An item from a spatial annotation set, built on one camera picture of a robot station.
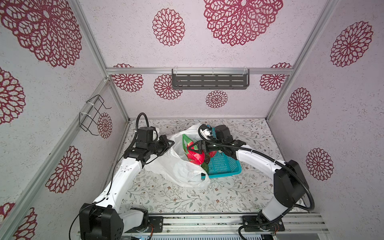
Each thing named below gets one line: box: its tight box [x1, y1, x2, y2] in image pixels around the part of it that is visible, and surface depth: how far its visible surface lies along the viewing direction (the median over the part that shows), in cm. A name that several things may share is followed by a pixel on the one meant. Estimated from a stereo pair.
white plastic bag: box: [145, 124, 211, 188], surface depth 78 cm
